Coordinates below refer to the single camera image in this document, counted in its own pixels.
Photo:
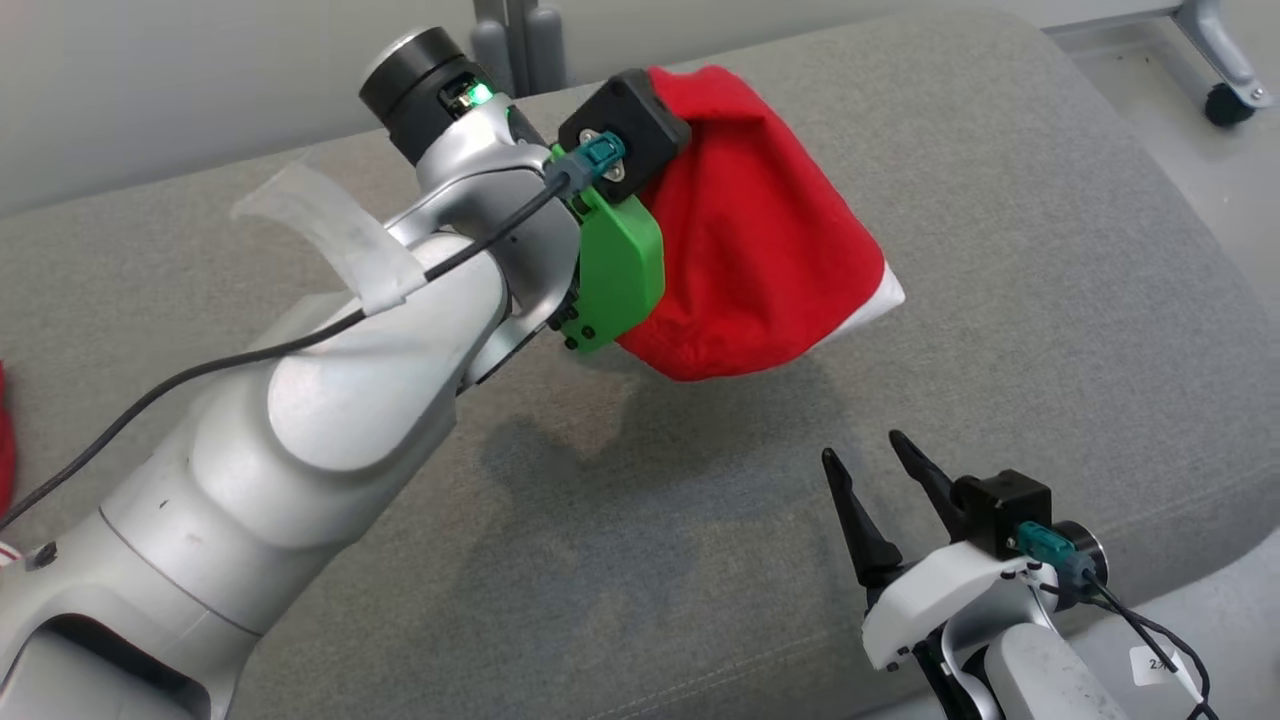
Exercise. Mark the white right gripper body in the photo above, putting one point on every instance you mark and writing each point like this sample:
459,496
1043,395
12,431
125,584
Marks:
940,590

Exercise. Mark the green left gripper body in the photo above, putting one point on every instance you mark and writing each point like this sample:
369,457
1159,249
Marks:
620,265

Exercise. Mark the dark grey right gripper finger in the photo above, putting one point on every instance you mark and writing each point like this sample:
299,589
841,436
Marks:
865,545
935,490

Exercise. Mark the red garment white trim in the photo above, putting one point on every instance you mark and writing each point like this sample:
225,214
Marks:
760,240

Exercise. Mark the red jersey white striped trim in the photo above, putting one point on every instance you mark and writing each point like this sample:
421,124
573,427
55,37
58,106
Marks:
6,440

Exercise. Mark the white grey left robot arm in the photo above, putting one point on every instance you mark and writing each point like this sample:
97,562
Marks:
300,420

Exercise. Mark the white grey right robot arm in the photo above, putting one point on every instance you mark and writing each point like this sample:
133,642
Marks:
1050,670

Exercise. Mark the grey metal stand leg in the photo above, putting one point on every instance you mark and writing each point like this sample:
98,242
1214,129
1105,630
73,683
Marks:
520,40

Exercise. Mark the grey fabric sofa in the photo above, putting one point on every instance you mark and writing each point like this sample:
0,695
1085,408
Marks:
1000,250

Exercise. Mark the translucent tape strip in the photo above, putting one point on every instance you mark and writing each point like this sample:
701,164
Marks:
340,235

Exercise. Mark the grey wheeled stand leg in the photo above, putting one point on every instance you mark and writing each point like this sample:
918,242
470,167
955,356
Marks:
1215,60

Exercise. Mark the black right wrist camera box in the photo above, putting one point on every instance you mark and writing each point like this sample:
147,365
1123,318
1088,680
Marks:
1000,510

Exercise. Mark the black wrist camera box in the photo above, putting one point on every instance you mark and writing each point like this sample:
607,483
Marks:
1000,510
640,115

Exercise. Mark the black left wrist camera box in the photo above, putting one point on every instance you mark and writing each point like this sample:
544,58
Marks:
640,115

